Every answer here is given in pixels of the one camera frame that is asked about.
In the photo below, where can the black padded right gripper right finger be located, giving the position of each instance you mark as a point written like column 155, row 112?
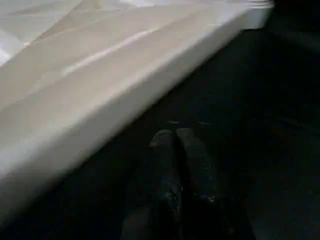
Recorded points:
column 197, row 180

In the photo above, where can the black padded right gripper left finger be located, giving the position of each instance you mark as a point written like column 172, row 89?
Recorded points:
column 160, row 175

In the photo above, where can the white plastic table top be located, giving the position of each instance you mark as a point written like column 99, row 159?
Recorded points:
column 100, row 62

